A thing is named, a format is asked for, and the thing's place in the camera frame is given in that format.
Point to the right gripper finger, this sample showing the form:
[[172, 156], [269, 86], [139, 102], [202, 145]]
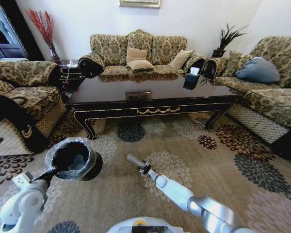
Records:
[[136, 159], [134, 163]]

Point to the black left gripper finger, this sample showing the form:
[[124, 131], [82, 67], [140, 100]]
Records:
[[53, 171]]

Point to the black round trash bin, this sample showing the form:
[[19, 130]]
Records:
[[94, 165]]

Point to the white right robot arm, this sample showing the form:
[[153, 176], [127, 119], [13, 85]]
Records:
[[177, 191]]

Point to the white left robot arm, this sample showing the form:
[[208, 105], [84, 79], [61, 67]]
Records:
[[26, 201]]

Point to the clear plastic bin liner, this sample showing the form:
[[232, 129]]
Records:
[[70, 173]]

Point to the white robot front shell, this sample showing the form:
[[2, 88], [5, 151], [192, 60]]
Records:
[[143, 224]]

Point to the floral patterned rug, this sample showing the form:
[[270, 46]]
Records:
[[208, 170]]

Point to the dark glossy coffee table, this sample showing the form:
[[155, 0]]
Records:
[[150, 85]]

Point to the floral armchair with black arm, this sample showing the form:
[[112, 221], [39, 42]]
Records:
[[26, 97]]

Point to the beige flat cushion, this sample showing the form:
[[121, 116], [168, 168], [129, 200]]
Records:
[[140, 65]]

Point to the black tissue box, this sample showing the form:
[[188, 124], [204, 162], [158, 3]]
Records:
[[191, 81]]

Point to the dark side table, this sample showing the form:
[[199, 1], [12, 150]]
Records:
[[69, 75]]

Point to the beige upright square cushion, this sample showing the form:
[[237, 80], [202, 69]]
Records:
[[135, 54]]

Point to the white tissue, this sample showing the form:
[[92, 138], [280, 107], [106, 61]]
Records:
[[194, 71]]

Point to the beige tilted cushion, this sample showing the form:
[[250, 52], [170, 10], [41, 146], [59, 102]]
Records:
[[180, 59]]

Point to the floral three-seat sofa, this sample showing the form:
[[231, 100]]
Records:
[[111, 48]]

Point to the glass vase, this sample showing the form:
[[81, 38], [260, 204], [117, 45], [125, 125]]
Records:
[[55, 57]]

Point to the dark plant pot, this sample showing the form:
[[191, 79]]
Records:
[[219, 53]]

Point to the floral patterned cushion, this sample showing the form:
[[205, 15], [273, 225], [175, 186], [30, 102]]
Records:
[[235, 61]]

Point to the floral sofa with lattice skirt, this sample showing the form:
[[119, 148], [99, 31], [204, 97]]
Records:
[[269, 97]]

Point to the red dried branches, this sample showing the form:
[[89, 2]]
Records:
[[44, 26]]

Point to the blue cushion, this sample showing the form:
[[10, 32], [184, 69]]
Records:
[[257, 70]]

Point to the dark feathery plant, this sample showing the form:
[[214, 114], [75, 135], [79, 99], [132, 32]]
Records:
[[229, 36]]

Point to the dark window frame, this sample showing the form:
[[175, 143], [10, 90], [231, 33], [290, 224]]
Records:
[[7, 41]]

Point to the gold picture frame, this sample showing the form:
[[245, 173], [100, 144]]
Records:
[[139, 3]]

